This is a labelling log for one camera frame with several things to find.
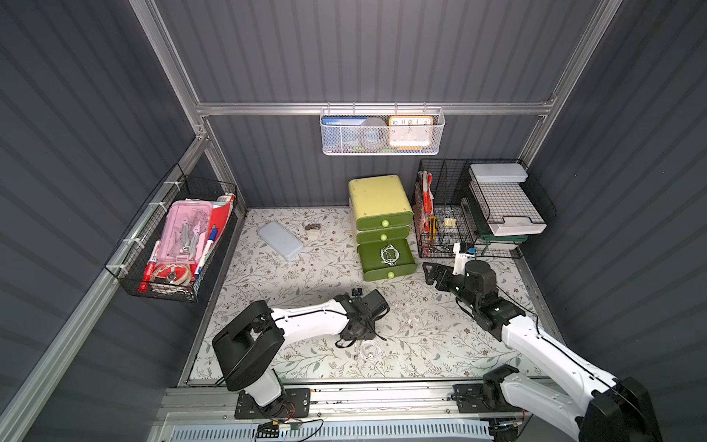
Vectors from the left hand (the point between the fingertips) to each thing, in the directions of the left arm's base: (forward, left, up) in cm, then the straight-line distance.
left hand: (368, 334), depth 84 cm
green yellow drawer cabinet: (+34, -5, +18) cm, 39 cm away
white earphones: (+28, -7, 0) cm, 29 cm away
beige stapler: (+45, +22, 0) cm, 50 cm away
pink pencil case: (+19, +49, +30) cm, 61 cm away
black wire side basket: (+6, +55, +32) cm, 64 cm away
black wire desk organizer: (+50, -40, 0) cm, 64 cm away
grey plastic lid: (+38, +34, -1) cm, 51 cm away
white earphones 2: (-4, -1, -2) cm, 4 cm away
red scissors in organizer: (+55, -26, +6) cm, 61 cm away
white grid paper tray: (+45, -49, +19) cm, 69 cm away
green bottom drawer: (+25, -2, +1) cm, 25 cm away
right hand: (+15, -22, +16) cm, 31 cm away
